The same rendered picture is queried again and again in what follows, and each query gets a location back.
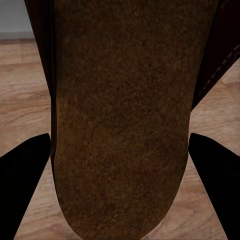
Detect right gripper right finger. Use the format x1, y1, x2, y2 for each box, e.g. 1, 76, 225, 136
188, 133, 240, 240

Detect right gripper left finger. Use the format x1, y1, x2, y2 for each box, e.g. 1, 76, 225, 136
0, 133, 51, 240

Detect sandal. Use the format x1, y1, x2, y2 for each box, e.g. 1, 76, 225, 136
24, 0, 240, 240

